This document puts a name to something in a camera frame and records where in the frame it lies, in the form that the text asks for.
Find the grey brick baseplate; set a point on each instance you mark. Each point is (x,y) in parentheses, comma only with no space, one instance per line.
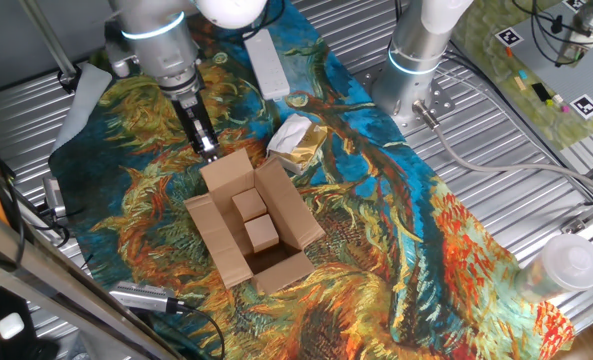
(576,75)

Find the grey metal pole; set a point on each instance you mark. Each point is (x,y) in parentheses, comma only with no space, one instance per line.
(46,35)

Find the black white fiducial tag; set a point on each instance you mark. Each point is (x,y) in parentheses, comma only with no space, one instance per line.
(573,5)
(586,106)
(509,37)

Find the clear plastic cup with lid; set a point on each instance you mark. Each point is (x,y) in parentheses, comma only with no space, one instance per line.
(571,262)

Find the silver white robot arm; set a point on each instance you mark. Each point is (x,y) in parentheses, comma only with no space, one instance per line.
(411,75)

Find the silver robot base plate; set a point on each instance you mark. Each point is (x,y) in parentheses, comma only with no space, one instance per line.
(441,102)

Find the small white brick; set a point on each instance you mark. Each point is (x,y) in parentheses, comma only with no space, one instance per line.
(558,98)

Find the sunflower painting tablecloth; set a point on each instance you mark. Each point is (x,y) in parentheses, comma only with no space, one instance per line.
(401,225)

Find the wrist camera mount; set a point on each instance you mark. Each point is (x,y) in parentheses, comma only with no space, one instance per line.
(118,55)

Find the shiny chrome robot arm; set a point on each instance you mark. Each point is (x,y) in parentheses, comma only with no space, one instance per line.
(588,25)

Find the white power strip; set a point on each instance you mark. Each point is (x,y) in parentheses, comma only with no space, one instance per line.
(267,65)

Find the small orange brick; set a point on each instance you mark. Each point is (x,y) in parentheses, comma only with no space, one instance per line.
(508,51)

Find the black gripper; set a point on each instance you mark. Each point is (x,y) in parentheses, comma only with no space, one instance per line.
(191,112)

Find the small tan brick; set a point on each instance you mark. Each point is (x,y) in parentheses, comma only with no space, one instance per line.
(520,83)

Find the green patterned mat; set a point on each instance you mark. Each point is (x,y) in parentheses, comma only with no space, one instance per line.
(481,30)

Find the gold tissue pack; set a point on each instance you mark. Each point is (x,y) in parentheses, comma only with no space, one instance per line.
(301,147)

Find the small magenta brick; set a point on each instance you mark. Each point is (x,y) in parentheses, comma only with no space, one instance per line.
(565,108)

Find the small plain cardboard box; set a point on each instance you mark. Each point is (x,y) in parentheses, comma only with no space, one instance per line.
(249,204)
(262,232)

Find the white flat box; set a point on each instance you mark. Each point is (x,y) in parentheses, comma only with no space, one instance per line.
(10,326)

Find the large cardboard box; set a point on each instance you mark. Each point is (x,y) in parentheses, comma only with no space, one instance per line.
(286,205)

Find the black flat brick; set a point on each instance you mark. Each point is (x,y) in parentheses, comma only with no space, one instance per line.
(541,92)

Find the aluminium profile rail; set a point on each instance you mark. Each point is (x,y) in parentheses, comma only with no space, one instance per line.
(591,220)

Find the small cyan brick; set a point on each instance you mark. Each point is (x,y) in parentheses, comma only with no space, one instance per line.
(523,74)

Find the metal frame beam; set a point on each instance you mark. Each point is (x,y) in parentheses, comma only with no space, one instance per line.
(51,280)

